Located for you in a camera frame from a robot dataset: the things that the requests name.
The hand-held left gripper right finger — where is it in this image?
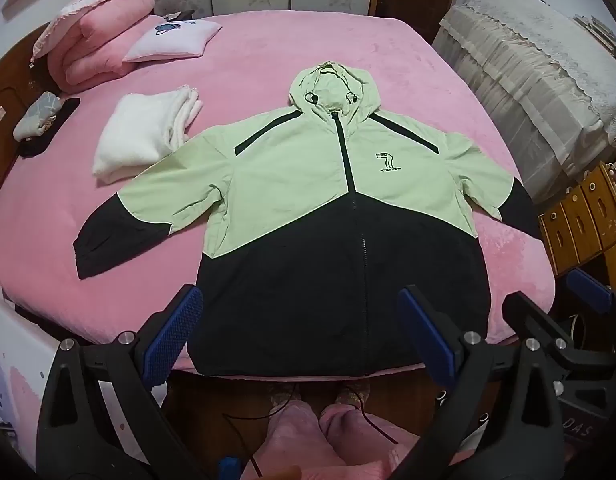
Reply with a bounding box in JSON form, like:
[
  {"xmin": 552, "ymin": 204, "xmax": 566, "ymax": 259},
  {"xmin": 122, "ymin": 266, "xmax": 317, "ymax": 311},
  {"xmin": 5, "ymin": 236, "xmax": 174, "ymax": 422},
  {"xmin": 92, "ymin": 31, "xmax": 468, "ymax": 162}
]
[{"xmin": 397, "ymin": 284, "xmax": 565, "ymax": 480}]

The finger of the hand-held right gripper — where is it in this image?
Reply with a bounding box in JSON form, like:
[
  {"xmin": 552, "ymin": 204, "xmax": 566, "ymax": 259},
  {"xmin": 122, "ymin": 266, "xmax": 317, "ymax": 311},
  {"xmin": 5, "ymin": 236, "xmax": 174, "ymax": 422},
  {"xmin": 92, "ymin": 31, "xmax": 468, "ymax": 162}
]
[
  {"xmin": 565, "ymin": 267, "xmax": 616, "ymax": 322},
  {"xmin": 502, "ymin": 291, "xmax": 616, "ymax": 368}
]

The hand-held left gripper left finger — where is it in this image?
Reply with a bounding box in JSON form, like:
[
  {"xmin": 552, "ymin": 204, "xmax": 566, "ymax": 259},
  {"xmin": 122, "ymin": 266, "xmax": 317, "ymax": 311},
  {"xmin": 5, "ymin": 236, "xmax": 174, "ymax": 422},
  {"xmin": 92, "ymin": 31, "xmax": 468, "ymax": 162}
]
[{"xmin": 35, "ymin": 283, "xmax": 205, "ymax": 480}]

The green and black hooded jacket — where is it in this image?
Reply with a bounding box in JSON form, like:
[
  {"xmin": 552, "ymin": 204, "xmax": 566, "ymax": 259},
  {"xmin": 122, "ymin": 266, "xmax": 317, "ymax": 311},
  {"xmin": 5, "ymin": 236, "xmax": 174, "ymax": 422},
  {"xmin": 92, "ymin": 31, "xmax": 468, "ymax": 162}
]
[{"xmin": 72, "ymin": 60, "xmax": 544, "ymax": 378}]

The wooden drawer cabinet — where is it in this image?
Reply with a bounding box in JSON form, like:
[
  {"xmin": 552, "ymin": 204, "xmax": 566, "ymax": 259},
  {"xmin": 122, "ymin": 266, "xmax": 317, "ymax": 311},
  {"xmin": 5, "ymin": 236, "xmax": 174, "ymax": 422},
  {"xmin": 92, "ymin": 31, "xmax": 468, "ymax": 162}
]
[{"xmin": 538, "ymin": 160, "xmax": 616, "ymax": 276}]

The patterned slipper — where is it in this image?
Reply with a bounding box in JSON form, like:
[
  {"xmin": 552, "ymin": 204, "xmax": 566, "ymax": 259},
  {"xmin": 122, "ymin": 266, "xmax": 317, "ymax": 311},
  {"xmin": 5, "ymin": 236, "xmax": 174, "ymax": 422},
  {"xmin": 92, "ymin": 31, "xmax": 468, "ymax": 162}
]
[
  {"xmin": 333, "ymin": 381, "xmax": 369, "ymax": 411},
  {"xmin": 268, "ymin": 385, "xmax": 303, "ymax": 415}
]

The person's right leg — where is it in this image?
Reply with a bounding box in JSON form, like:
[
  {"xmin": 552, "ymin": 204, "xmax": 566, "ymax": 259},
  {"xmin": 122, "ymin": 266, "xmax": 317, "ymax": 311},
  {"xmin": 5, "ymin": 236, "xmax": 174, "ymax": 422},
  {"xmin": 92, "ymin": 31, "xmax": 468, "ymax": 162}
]
[{"xmin": 320, "ymin": 405, "xmax": 476, "ymax": 480}]

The person's leg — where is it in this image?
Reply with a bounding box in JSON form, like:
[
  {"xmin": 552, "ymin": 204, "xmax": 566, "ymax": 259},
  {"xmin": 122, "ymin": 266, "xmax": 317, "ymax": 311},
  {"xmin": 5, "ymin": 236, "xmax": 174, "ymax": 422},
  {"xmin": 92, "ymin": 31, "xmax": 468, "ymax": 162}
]
[
  {"xmin": 320, "ymin": 405, "xmax": 476, "ymax": 480},
  {"xmin": 250, "ymin": 400, "xmax": 349, "ymax": 480}
]

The white printed storage box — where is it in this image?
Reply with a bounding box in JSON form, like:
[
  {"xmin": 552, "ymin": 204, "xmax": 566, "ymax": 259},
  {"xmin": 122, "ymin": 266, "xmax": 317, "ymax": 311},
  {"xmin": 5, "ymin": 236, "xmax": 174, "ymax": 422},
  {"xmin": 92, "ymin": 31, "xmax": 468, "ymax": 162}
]
[{"xmin": 0, "ymin": 285, "xmax": 169, "ymax": 461}]

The person's left leg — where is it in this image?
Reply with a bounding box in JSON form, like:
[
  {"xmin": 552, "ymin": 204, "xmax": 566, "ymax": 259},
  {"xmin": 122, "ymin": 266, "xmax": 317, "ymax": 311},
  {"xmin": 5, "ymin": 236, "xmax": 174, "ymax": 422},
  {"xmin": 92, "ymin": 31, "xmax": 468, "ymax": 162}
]
[{"xmin": 250, "ymin": 400, "xmax": 349, "ymax": 480}]

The folded white blanket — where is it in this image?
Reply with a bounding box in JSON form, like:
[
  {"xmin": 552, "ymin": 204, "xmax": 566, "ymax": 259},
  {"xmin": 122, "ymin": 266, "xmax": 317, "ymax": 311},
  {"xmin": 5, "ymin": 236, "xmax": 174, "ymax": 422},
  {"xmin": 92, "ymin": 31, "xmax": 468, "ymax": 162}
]
[{"xmin": 92, "ymin": 86, "xmax": 205, "ymax": 184}]

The sofa with lace cover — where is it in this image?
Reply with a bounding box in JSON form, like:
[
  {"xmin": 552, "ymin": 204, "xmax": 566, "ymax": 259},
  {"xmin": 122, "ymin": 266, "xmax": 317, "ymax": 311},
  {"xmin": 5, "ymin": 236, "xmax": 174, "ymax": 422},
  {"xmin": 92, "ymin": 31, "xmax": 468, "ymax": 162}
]
[{"xmin": 432, "ymin": 0, "xmax": 616, "ymax": 206}]

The black cloth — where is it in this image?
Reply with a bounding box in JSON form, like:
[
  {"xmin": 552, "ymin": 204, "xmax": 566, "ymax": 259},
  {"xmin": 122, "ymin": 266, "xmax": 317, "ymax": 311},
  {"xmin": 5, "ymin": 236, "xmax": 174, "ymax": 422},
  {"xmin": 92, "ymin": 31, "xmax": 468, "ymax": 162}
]
[{"xmin": 18, "ymin": 97, "xmax": 82, "ymax": 158}]

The grey patterned cloth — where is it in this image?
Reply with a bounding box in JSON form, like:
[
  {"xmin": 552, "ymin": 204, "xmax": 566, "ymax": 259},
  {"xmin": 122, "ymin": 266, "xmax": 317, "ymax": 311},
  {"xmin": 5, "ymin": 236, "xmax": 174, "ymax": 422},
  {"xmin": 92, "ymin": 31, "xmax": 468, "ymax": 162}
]
[{"xmin": 12, "ymin": 91, "xmax": 63, "ymax": 142}]

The white printed pillow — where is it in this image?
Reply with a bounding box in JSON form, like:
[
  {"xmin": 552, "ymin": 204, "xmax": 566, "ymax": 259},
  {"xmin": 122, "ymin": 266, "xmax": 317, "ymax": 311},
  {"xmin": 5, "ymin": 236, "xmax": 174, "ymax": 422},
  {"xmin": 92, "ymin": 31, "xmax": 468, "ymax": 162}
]
[{"xmin": 122, "ymin": 19, "xmax": 223, "ymax": 63}]

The folded pink quilt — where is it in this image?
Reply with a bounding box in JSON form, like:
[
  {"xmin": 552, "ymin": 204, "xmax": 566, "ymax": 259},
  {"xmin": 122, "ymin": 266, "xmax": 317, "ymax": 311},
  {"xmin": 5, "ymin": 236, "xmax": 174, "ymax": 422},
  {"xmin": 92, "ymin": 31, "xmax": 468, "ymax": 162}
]
[{"xmin": 32, "ymin": 0, "xmax": 156, "ymax": 93}]

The wooden headboard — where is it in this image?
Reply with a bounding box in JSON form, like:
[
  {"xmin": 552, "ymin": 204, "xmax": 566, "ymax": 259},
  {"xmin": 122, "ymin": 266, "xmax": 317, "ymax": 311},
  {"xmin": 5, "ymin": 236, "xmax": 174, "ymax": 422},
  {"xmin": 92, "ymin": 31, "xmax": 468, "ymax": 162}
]
[{"xmin": 0, "ymin": 25, "xmax": 53, "ymax": 221}]

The black cable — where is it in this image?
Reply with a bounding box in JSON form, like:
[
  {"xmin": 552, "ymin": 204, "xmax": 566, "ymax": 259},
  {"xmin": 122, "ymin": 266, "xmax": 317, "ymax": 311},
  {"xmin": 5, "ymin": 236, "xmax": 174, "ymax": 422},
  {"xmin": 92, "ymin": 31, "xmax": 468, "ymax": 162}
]
[
  {"xmin": 222, "ymin": 382, "xmax": 299, "ymax": 480},
  {"xmin": 347, "ymin": 385, "xmax": 399, "ymax": 447}
]

